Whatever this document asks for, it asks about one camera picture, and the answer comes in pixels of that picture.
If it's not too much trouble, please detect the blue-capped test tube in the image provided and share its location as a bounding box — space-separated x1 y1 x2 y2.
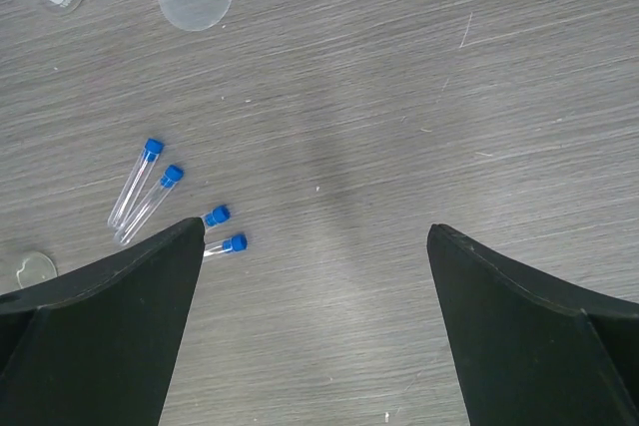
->
107 138 165 229
201 205 232 229
203 233 248 259
114 165 184 246

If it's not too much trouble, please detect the small clear glass flask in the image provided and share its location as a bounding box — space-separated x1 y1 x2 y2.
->
16 251 58 289

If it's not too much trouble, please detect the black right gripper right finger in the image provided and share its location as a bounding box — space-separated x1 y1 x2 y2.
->
426 224 638 425

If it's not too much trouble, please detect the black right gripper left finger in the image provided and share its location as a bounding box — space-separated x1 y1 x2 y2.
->
1 217 204 425

